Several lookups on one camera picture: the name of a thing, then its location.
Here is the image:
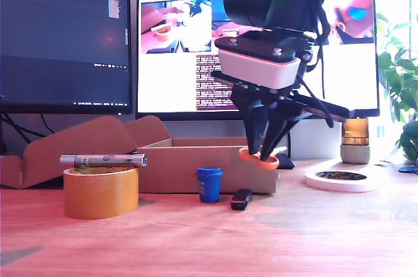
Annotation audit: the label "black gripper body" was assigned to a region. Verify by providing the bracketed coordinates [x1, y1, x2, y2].
[212, 41, 351, 123]

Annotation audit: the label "orange handled scissors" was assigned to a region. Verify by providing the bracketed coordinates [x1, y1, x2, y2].
[237, 145, 289, 171]

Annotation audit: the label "brown cardboard box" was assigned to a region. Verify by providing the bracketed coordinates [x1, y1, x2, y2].
[0, 115, 278, 195]

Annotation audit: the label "black monitor stand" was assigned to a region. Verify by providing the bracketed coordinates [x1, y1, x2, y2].
[276, 154, 295, 170]

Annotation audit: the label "black USB stick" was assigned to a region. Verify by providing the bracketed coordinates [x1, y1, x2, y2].
[230, 188, 253, 211]

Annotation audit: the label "small blue lidded cup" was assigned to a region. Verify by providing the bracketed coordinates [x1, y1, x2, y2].
[195, 167, 223, 204]

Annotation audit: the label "green leafy plant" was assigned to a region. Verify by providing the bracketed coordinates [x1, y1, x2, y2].
[375, 0, 418, 162]

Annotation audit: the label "flat white tape roll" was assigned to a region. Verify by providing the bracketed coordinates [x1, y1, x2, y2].
[304, 169, 379, 193]

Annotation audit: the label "bright screen Huawei monitor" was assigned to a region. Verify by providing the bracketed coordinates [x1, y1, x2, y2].
[135, 0, 381, 121]

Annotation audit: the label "silver metal flashlight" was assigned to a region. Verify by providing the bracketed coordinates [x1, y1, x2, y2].
[59, 154, 148, 169]

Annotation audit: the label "wide orange tape roll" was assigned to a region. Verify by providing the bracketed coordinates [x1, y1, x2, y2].
[63, 166, 140, 220]

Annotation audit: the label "dark screen computer monitor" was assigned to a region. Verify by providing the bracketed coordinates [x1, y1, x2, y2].
[0, 0, 133, 116]

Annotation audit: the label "black camera cable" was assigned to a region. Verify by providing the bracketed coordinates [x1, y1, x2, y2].
[293, 74, 334, 129]

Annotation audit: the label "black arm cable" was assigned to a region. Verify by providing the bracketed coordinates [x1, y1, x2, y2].
[315, 5, 331, 99]

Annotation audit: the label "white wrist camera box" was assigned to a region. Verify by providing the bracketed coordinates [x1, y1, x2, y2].
[214, 31, 301, 90]

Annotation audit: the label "black desk cable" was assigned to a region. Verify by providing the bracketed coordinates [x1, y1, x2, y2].
[39, 114, 57, 136]
[0, 114, 46, 150]

